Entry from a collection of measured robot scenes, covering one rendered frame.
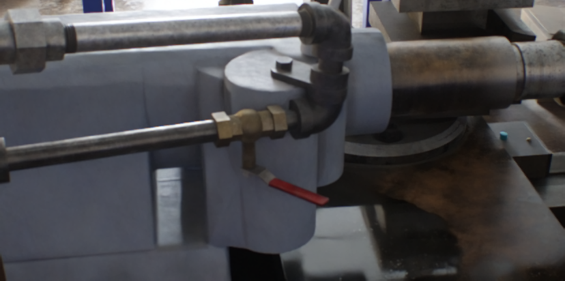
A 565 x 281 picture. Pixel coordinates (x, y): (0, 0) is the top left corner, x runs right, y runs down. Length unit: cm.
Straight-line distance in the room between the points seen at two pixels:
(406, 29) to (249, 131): 45
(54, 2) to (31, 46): 371
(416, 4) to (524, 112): 226
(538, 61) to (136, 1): 344
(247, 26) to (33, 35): 17
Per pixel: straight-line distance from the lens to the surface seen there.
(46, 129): 82
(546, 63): 94
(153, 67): 80
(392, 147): 107
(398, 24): 112
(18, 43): 60
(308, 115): 72
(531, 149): 125
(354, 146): 107
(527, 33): 106
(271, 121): 72
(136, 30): 64
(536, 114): 327
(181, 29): 65
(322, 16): 70
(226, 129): 70
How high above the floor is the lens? 149
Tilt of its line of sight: 29 degrees down
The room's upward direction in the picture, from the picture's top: straight up
